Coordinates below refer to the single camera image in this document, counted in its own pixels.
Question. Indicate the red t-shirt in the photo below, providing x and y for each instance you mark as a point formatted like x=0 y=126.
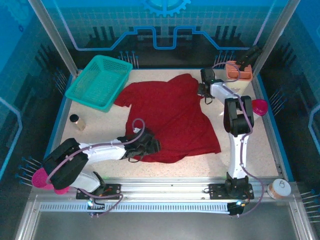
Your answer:
x=170 y=117

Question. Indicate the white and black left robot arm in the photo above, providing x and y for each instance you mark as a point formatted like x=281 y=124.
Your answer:
x=100 y=151

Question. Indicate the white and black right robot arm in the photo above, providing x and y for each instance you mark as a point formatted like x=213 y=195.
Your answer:
x=237 y=150

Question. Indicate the cream knife block orange top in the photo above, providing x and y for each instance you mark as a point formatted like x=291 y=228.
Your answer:
x=243 y=75

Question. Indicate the white cup pink lid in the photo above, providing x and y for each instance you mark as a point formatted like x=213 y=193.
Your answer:
x=260 y=106

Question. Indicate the small bottle black cap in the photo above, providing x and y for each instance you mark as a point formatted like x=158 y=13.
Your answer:
x=78 y=122

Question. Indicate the teal plastic basket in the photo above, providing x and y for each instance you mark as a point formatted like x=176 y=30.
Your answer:
x=97 y=82

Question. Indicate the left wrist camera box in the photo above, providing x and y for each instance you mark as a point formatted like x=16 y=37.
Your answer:
x=137 y=130

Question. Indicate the aluminium rail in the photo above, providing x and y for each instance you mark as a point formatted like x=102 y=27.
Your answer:
x=172 y=190

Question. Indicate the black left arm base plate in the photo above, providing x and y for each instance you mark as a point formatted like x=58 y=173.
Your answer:
x=112 y=190

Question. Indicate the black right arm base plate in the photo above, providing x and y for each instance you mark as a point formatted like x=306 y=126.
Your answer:
x=217 y=191

